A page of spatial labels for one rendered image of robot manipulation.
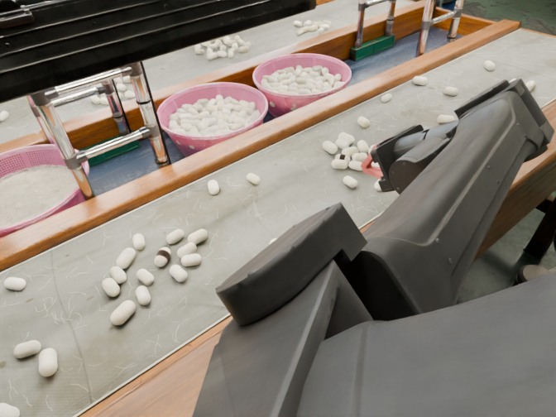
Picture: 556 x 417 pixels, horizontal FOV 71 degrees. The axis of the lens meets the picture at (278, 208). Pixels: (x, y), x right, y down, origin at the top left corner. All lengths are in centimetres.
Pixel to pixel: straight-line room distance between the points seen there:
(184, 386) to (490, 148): 40
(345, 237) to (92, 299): 52
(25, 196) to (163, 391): 54
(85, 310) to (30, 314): 8
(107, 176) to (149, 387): 59
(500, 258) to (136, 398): 150
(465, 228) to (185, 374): 37
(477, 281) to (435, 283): 145
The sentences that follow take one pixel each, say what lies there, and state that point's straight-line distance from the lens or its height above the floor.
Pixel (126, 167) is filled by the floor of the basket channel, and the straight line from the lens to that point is 100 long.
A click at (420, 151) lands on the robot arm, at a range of 47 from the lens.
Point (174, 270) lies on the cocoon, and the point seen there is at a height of 76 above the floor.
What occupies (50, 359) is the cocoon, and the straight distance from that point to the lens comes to 60.
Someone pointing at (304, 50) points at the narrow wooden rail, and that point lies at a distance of 129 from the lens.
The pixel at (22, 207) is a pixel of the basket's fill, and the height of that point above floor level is 74.
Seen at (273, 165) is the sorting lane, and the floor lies 74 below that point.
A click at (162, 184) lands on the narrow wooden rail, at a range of 76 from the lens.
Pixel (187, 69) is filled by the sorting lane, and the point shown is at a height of 74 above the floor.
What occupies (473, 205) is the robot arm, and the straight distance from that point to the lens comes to 27.
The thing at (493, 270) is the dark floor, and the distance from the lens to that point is 172.
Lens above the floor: 122
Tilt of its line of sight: 43 degrees down
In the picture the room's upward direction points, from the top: 3 degrees counter-clockwise
